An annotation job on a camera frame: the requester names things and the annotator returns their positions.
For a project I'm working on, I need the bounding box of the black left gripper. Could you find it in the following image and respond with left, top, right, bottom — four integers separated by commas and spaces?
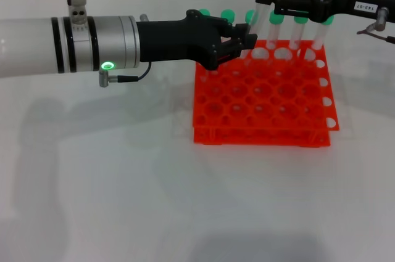
135, 9, 259, 72

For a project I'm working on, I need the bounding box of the orange test tube rack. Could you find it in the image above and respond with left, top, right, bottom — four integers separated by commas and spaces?
191, 39, 341, 146

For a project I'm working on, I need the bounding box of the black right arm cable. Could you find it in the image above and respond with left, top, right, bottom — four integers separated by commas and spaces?
356, 7, 395, 44

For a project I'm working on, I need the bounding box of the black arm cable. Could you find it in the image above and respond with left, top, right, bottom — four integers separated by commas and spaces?
98, 61, 152, 89
356, 7, 395, 44

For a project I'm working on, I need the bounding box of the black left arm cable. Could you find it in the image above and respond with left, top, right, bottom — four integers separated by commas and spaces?
98, 61, 152, 89

